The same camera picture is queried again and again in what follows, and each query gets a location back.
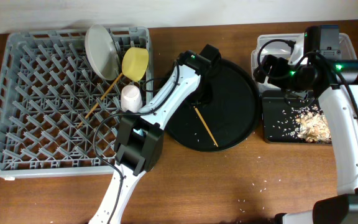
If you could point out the grey dishwasher rack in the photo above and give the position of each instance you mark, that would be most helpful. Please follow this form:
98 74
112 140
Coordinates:
47 87

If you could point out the pink cup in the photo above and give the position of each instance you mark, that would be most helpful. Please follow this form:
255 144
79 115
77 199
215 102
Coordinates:
131 99

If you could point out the black rectangular tray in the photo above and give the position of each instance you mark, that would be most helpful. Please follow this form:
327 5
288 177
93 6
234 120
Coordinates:
279 114

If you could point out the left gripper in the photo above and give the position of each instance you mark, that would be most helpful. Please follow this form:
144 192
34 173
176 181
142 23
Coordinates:
207 99

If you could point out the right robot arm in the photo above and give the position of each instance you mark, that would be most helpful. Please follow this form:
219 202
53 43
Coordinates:
316 64

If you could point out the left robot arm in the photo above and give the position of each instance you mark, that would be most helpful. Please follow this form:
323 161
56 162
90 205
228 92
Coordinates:
139 141

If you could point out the round black tray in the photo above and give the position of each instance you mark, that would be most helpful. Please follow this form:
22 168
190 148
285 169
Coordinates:
231 119

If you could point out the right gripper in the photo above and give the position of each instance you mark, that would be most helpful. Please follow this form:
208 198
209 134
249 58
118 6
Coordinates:
278 84

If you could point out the grey round plate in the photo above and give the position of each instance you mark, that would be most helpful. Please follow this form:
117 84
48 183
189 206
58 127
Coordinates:
101 52

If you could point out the blue cup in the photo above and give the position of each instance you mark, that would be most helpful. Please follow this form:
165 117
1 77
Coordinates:
139 132

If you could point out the yellow bowl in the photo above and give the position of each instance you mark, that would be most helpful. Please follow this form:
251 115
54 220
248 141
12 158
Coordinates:
135 63

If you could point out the wooden chopstick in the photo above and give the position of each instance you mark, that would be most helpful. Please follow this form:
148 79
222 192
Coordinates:
205 125
102 98

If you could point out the food scraps pile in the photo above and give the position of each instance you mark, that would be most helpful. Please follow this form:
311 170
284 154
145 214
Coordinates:
313 128

